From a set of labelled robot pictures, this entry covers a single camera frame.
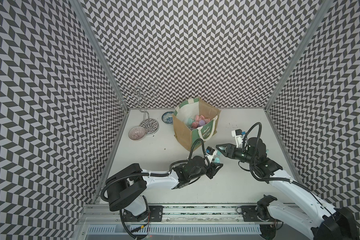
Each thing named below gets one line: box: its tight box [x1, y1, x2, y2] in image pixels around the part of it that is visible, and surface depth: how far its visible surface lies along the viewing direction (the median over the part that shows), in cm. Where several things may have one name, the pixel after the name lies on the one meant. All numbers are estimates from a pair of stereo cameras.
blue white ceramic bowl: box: [161, 111, 174, 125], surface depth 110 cm
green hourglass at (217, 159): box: [214, 150, 222, 164], surface depth 76 cm
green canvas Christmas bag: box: [173, 97, 221, 152], surface depth 94 cm
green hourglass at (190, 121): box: [187, 118, 195, 128], surface depth 104 cm
